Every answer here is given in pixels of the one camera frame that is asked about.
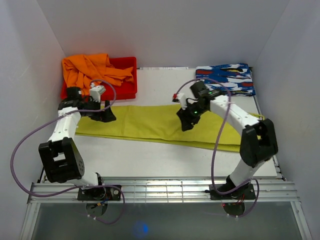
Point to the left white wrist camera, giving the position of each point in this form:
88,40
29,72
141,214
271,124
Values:
96,91

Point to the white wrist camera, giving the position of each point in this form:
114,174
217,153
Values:
181,99
96,91

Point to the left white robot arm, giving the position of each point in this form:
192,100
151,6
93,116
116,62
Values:
61,159

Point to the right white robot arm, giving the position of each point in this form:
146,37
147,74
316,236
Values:
258,142

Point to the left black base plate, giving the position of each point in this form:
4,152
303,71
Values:
109,193

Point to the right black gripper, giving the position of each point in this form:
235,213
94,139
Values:
186,119

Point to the red plastic bin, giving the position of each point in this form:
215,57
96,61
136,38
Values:
127,90

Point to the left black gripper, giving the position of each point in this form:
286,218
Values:
106,116

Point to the aluminium frame rail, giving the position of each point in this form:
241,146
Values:
166,190

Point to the yellow-green trousers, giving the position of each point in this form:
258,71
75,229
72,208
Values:
160,124

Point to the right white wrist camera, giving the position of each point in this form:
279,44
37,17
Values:
181,99

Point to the folded blue patterned trousers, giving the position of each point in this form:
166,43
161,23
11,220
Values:
236,77

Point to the orange trousers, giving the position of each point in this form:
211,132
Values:
80,70

